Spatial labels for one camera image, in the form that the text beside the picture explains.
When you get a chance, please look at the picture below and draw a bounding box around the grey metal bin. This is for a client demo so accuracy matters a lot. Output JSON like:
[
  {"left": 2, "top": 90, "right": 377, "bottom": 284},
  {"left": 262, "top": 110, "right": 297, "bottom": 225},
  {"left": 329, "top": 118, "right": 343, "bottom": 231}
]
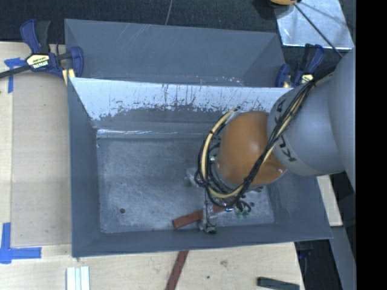
[{"left": 63, "top": 18, "right": 334, "bottom": 258}]

